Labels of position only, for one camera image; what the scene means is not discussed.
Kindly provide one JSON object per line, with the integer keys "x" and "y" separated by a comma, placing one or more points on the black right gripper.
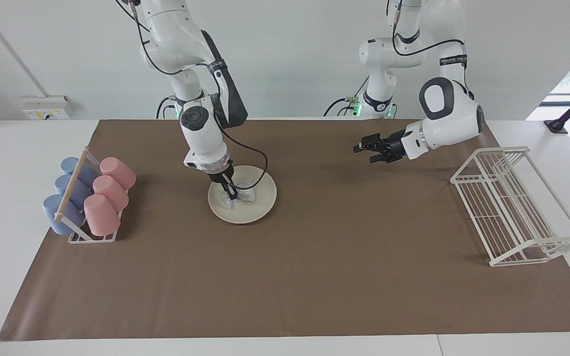
{"x": 219, "y": 174}

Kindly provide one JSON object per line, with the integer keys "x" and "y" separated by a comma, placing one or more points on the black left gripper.
{"x": 395, "y": 146}

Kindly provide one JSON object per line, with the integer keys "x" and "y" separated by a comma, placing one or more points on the clear plastic bag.
{"x": 247, "y": 196}

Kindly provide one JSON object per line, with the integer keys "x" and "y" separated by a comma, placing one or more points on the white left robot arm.
{"x": 451, "y": 118}

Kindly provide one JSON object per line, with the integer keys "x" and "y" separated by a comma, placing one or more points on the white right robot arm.
{"x": 201, "y": 133}

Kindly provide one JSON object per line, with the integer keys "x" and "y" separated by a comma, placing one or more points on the cream round plate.
{"x": 250, "y": 212}

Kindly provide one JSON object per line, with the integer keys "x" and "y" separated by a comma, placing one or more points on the pink plastic cup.
{"x": 102, "y": 215}
{"x": 117, "y": 172}
{"x": 112, "y": 192}

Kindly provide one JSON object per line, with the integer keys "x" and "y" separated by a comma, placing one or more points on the brown table mat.
{"x": 314, "y": 282}

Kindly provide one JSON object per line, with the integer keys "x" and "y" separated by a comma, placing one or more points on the blue plastic cup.
{"x": 87, "y": 173}
{"x": 62, "y": 184}
{"x": 52, "y": 210}

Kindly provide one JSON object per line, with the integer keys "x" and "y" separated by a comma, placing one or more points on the white wall socket box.
{"x": 47, "y": 106}

